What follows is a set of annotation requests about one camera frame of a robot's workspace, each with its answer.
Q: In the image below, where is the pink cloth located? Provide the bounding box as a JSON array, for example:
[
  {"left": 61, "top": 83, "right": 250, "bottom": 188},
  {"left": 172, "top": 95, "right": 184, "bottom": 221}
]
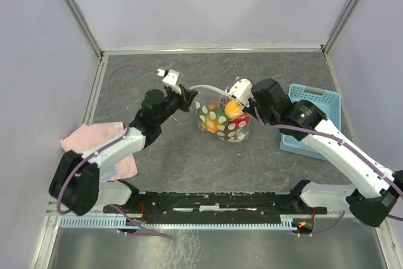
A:
[{"left": 60, "top": 122, "right": 138, "bottom": 182}]

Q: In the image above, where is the yellow fruit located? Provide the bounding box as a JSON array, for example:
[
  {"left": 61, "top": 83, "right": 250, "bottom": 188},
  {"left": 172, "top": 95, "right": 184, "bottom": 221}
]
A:
[{"left": 224, "top": 100, "right": 243, "bottom": 120}]

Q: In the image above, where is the light blue plastic basket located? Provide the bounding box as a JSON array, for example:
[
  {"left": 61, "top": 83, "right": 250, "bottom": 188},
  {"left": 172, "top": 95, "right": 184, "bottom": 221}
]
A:
[{"left": 280, "top": 84, "right": 342, "bottom": 161}]

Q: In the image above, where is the light blue cable duct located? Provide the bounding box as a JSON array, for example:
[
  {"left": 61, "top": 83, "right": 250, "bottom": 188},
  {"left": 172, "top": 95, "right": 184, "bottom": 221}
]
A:
[{"left": 59, "top": 215, "right": 297, "bottom": 231}]

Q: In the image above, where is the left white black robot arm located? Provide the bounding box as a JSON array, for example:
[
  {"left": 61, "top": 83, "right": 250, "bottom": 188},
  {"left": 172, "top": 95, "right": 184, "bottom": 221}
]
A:
[{"left": 48, "top": 85, "right": 198, "bottom": 215}]

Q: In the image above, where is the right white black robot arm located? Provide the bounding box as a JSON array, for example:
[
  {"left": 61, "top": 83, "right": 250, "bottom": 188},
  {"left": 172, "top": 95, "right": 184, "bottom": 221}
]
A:
[{"left": 249, "top": 79, "right": 402, "bottom": 227}]

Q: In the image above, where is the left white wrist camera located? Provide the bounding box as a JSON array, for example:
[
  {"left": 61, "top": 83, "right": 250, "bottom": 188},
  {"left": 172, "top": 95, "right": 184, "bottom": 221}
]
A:
[{"left": 157, "top": 69, "right": 181, "bottom": 89}]

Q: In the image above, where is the clear polka dot zip bag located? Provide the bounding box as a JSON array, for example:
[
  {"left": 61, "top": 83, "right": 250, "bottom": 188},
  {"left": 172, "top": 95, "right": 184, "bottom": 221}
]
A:
[{"left": 191, "top": 84, "right": 251, "bottom": 144}]

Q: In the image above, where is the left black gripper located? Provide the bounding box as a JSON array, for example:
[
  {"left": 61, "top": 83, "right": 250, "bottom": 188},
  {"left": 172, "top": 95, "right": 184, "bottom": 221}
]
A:
[{"left": 156, "top": 83, "right": 197, "bottom": 125}]

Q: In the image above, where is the green round fruit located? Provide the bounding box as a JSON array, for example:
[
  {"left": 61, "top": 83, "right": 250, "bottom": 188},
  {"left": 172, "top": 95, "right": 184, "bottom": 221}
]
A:
[{"left": 208, "top": 107, "right": 229, "bottom": 125}]

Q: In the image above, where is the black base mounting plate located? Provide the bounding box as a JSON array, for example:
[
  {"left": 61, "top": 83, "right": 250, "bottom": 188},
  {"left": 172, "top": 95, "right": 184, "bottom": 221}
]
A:
[{"left": 120, "top": 192, "right": 327, "bottom": 224}]

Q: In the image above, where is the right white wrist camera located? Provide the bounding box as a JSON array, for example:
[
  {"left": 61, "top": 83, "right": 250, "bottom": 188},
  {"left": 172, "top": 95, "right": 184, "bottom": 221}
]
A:
[{"left": 225, "top": 77, "right": 253, "bottom": 107}]

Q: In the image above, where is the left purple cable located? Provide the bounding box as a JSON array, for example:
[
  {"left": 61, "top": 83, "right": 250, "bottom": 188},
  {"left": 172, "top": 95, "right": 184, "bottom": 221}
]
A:
[{"left": 56, "top": 64, "right": 164, "bottom": 214}]

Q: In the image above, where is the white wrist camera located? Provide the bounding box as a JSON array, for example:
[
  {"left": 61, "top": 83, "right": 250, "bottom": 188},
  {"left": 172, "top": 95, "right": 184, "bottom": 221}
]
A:
[
  {"left": 225, "top": 77, "right": 253, "bottom": 107},
  {"left": 157, "top": 69, "right": 181, "bottom": 89}
]

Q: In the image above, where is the red round apple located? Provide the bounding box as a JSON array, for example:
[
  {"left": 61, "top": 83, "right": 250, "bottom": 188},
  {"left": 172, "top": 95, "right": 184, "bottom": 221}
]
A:
[{"left": 228, "top": 113, "right": 251, "bottom": 130}]

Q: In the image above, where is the orange round fruit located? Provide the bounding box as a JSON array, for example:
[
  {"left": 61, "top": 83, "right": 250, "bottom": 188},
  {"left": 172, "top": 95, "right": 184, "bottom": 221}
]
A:
[{"left": 205, "top": 120, "right": 220, "bottom": 133}]

